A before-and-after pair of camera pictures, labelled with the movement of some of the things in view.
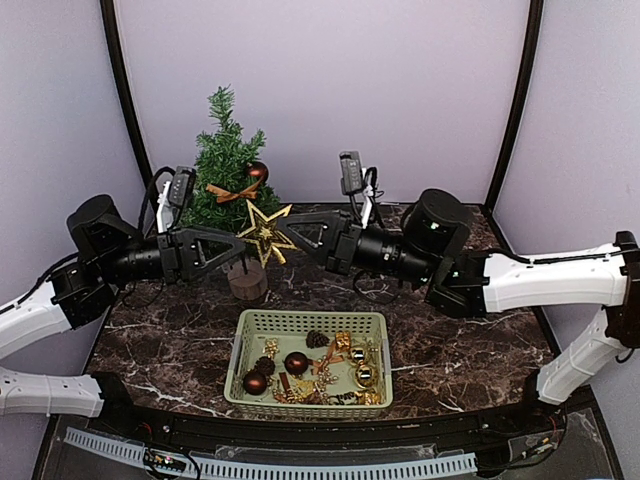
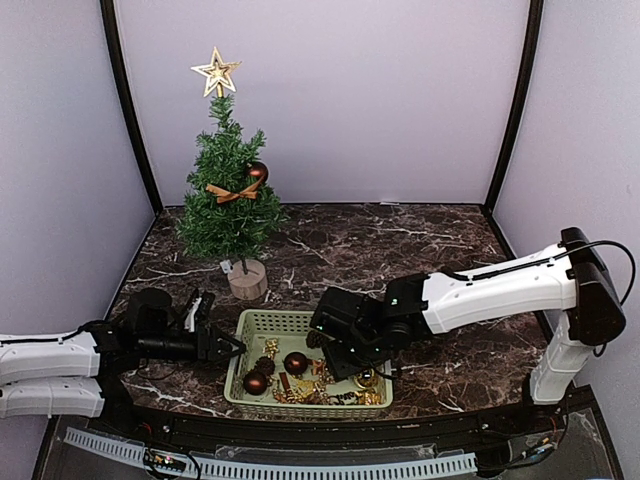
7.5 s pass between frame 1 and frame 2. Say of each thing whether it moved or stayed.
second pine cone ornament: stayed
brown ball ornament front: stayed
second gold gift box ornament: stayed
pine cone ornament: stayed
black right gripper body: moved
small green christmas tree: stayed
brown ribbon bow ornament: stayed
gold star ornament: moved
